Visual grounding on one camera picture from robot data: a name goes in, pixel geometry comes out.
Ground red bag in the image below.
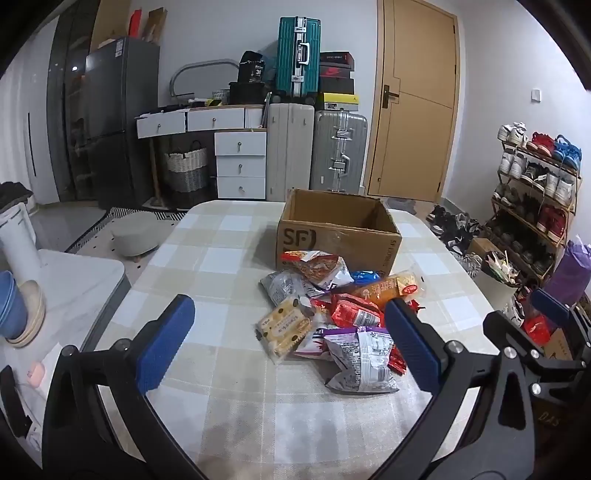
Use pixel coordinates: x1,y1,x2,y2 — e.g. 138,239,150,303
524,314,557,344

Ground plain black shoe box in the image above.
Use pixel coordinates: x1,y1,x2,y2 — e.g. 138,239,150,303
320,78,355,95

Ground purple silver snack bag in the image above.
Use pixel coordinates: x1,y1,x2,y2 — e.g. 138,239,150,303
323,325,400,394

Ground beige plate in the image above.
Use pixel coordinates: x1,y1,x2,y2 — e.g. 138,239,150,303
7,281,46,347

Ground white desk with drawers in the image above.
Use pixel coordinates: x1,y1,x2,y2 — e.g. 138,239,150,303
135,105,266,206

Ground dark glass cabinet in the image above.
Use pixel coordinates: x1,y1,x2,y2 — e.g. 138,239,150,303
46,0,100,204

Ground orange cake packet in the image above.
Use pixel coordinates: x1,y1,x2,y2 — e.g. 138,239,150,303
353,270,428,308

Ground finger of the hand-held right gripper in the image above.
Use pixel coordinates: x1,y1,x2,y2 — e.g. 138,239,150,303
530,288,591,370
482,310,543,370

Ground yellow shoe box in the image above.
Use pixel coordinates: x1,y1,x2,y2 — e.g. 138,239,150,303
318,92,360,112

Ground woven laundry basket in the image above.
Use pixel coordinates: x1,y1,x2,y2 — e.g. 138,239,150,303
163,141,211,195

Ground pile of shoes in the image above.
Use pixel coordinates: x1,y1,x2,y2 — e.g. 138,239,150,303
425,205,483,278

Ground white plastic appliance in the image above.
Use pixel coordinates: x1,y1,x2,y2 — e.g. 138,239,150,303
0,198,49,268

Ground grey door mat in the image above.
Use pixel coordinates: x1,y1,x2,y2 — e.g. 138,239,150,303
385,196,419,214

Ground white red snack packet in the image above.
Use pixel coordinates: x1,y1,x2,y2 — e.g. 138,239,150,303
295,323,334,360

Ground grey pouf stool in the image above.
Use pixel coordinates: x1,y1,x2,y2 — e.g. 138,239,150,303
111,211,162,264

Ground grey silver snack bag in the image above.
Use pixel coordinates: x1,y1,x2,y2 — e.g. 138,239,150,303
259,270,324,308

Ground patterned rug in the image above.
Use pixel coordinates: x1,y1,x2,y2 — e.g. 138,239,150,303
65,205,190,254

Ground brown cardboard box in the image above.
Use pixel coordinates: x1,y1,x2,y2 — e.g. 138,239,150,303
276,188,403,278

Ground wooden door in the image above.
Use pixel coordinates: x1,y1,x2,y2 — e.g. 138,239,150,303
365,0,460,202

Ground large brown carton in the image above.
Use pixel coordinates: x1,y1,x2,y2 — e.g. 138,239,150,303
90,0,132,49

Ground white side table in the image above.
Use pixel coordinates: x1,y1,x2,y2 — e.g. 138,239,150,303
0,249,127,462

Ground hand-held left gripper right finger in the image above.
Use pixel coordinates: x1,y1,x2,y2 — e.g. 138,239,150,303
369,298,550,480

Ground slim brown box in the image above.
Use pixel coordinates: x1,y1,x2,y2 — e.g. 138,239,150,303
145,7,168,44

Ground grey refrigerator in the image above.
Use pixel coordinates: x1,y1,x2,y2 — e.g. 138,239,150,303
84,37,160,208

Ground black bag on desk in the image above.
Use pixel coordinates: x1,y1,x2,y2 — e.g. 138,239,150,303
228,80,269,106

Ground small cardboard box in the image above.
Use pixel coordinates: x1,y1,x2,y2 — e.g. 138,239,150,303
468,237,504,259

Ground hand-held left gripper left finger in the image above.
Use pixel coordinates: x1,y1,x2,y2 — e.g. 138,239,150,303
42,294,208,480

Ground orange noodle snack bag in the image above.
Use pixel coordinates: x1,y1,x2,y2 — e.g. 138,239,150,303
281,250,355,291

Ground black device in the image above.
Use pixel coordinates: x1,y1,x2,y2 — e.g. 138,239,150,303
0,364,33,439

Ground beige cracker packet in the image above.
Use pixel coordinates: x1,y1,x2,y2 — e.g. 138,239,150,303
255,295,319,365

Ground shoe rack with shoes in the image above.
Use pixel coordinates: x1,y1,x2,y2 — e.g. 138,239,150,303
492,122,583,278

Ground printed brown carton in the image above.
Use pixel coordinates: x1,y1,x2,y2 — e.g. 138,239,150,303
545,328,578,361

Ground silver suitcase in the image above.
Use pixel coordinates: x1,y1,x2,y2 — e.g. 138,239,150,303
310,110,369,193

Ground blue bowls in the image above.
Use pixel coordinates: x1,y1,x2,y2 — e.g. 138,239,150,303
0,270,29,340

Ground dark cloth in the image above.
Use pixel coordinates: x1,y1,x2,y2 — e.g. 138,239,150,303
0,181,33,210

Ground basket of small items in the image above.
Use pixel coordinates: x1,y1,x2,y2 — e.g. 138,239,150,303
480,251,523,288

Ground teal suitcase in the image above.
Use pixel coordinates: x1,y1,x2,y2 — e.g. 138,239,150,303
276,16,321,100

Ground red biscuit packet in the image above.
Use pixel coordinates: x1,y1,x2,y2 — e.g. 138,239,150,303
330,295,384,328

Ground arched mirror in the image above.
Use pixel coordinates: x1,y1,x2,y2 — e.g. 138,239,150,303
170,59,240,100

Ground beige suitcase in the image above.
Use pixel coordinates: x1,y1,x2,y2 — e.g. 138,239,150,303
267,102,315,202

